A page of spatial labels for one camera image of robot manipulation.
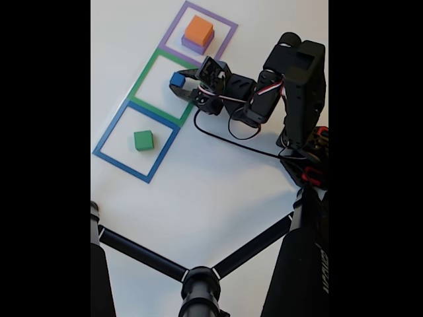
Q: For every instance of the small blue cube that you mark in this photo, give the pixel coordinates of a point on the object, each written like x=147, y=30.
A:
x=177, y=80

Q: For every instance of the purple block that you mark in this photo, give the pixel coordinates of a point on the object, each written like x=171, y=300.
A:
x=195, y=48

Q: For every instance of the orange cube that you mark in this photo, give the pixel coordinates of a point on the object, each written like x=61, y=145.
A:
x=198, y=29

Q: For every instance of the green cube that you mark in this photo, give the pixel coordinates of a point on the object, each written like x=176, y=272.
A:
x=143, y=140

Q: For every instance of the red black table clamp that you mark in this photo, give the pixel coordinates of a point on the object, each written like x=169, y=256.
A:
x=310, y=175

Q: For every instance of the black tripod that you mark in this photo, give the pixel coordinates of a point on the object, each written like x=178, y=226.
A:
x=198, y=287

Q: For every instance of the gripper camera board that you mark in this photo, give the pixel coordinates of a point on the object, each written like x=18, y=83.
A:
x=213, y=72

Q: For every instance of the green square frame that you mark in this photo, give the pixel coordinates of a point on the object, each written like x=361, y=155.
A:
x=142, y=79

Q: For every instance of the purple square frame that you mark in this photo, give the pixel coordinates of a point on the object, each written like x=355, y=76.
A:
x=228, y=36

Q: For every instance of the blue square frame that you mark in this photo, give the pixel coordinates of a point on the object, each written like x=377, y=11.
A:
x=132, y=168

